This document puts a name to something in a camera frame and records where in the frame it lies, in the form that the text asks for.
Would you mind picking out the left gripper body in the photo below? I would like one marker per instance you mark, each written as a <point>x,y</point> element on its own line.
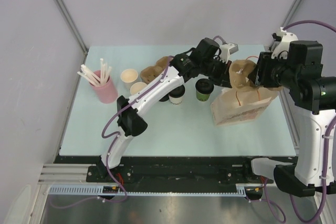
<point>216,71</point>

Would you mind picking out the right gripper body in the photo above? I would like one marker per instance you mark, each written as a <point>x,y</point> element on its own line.
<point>271,72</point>

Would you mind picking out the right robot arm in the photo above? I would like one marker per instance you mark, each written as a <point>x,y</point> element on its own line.
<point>315,102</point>

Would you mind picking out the white paper cup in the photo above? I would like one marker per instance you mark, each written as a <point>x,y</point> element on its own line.
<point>176,100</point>

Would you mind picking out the cardboard cup carrier stack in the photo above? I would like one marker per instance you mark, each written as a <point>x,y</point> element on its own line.
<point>150,73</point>

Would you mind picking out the pink straw holder cup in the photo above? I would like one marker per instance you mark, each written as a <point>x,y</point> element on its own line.
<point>106,93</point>

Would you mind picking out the single cardboard cup carrier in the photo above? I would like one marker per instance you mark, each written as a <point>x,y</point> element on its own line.
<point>238,75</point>

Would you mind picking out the aluminium rail frame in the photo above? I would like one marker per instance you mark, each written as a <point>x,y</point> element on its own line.
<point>63,174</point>

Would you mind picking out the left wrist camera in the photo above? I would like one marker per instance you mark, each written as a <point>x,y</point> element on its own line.
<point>227,50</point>

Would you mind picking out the green paper cup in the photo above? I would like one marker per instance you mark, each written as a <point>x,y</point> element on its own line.
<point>203,95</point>

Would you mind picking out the black cup lid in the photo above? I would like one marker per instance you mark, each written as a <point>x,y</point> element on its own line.
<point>177,92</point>
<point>204,86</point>

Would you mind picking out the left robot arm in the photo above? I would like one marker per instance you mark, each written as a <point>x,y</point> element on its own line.
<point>130,111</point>

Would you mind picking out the white wrapped straws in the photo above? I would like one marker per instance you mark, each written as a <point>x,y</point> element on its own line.
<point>100,77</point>

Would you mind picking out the black lid stack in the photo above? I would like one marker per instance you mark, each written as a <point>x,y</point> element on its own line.
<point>165,98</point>

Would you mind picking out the white cable duct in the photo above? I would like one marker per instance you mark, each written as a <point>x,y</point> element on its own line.
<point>107,190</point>

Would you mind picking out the green cup stack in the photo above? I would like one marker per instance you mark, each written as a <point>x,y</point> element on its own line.
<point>137,87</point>

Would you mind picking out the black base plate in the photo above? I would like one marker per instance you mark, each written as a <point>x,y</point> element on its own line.
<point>227,169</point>

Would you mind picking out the paper takeout bag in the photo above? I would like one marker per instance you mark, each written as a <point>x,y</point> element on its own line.
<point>233,107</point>

